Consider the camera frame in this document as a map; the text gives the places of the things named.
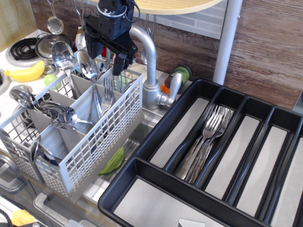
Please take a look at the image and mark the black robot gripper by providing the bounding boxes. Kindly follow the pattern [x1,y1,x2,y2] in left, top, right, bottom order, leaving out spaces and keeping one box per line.
[84,0,138,76]

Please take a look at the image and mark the silver spoon in basket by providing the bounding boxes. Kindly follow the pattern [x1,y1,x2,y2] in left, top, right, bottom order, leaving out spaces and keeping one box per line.
[40,101,96,131]

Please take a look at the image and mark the grey plastic cutlery basket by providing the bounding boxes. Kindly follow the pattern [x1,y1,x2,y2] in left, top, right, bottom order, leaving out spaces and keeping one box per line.
[0,70,144,202]

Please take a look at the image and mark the black cutlery tray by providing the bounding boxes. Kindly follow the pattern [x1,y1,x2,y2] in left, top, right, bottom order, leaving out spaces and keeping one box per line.
[98,79,303,227]

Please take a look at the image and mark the silver slotted spoon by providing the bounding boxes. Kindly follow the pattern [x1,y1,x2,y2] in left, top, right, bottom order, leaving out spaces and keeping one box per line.
[77,49,102,118]

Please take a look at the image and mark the hanging silver spoon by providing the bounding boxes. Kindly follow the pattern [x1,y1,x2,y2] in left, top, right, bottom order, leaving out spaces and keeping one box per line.
[74,1,86,50]

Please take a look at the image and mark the large silver serving spoon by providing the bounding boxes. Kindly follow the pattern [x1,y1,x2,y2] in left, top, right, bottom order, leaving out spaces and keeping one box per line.
[52,41,78,99]

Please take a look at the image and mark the silver kitchen faucet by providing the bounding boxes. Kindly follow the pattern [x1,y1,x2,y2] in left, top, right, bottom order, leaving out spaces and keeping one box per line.
[129,25,182,109]

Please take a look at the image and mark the hanging silver skimmer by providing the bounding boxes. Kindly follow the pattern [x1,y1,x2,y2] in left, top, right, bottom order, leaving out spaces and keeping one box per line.
[47,0,64,35]

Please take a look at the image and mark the light wooden round shelf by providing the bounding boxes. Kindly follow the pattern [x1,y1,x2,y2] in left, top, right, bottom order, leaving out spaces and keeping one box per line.
[135,0,222,15]

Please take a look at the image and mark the green toy lime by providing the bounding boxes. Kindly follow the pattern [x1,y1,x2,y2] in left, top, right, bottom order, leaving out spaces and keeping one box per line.
[44,74,58,86]

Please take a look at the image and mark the silver pot lid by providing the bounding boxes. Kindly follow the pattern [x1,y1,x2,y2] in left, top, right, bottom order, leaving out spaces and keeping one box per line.
[35,34,73,60]

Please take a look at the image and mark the yellow toy banana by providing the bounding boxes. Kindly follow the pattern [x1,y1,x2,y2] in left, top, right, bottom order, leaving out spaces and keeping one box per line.
[4,61,45,82]

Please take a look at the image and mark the green tin can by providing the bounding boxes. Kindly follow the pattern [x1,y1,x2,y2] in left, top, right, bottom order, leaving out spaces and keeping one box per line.
[164,64,192,88]

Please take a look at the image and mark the black stove burner coil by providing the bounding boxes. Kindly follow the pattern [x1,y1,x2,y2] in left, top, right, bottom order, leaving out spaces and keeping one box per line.
[9,38,39,61]

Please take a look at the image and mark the silver ladle left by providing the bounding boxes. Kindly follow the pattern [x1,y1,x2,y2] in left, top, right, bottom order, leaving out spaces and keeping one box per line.
[9,88,51,117]

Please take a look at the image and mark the green toy leaf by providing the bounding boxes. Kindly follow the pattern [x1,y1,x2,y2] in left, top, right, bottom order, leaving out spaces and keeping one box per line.
[98,147,125,175]

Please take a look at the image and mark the silver spoon front pocket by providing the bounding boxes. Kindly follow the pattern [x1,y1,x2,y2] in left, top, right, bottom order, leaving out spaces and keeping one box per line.
[31,136,62,166]

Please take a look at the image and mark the white vertical pole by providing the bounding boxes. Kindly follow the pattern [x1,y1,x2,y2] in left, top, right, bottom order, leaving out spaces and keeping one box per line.
[213,0,243,85]

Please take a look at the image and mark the stack of silver forks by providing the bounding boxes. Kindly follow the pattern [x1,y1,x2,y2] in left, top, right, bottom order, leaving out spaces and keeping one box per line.
[177,105,234,183]

